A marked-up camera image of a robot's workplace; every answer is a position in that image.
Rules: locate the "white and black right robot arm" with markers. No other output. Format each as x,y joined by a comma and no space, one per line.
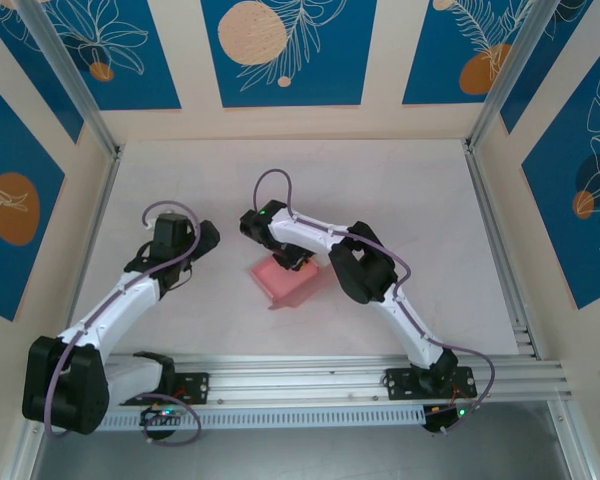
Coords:
360,270

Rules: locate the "blue poster with peach circle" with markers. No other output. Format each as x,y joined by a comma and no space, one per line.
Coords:
290,60

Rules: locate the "pink paper box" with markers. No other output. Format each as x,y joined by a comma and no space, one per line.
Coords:
280,282

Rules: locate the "aluminium table side rail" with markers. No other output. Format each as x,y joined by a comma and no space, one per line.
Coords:
485,200
100,215

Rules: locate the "grey metal sheet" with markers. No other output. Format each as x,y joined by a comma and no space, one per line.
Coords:
300,457

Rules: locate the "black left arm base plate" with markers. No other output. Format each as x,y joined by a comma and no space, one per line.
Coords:
202,382

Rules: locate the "aluminium frame bar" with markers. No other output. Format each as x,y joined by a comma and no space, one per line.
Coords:
577,450
17,465

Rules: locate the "aluminium mounting rail beam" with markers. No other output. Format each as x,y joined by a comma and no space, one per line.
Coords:
300,380

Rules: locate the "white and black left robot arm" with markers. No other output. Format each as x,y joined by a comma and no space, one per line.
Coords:
80,395

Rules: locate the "blue floral wall poster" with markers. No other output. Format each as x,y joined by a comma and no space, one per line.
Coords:
30,65
130,75
445,60
545,65
570,200
10,175

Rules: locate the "aluminium corner post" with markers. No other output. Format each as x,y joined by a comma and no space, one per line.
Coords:
65,70
525,55

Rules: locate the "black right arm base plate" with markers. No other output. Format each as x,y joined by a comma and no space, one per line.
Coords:
395,385

